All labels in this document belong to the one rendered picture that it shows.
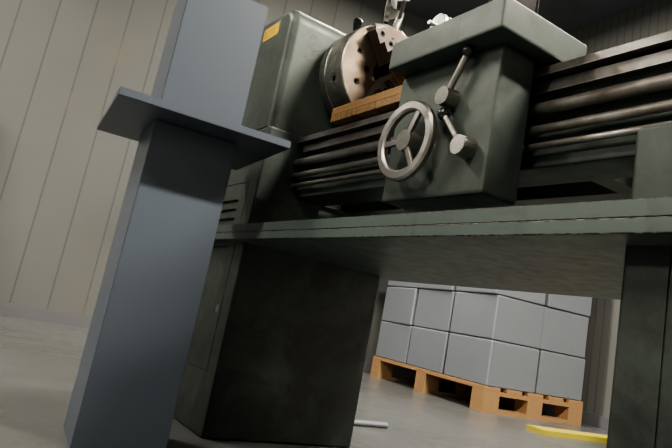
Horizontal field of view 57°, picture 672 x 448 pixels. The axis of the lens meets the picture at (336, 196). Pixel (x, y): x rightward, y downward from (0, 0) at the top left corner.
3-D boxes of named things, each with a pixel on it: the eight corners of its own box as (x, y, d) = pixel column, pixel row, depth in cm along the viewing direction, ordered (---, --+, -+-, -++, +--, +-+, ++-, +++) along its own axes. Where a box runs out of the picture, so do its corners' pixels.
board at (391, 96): (329, 122, 163) (332, 108, 164) (429, 161, 182) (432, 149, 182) (401, 100, 138) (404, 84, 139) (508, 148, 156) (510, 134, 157)
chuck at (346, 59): (310, 101, 176) (345, 11, 185) (390, 151, 191) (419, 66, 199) (326, 94, 168) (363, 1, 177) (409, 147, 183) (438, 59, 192)
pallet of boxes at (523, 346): (580, 425, 398) (600, 237, 422) (481, 412, 362) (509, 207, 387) (455, 388, 512) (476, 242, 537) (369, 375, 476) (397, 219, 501)
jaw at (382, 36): (370, 70, 181) (358, 30, 179) (383, 66, 184) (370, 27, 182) (394, 60, 172) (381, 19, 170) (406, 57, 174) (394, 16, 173)
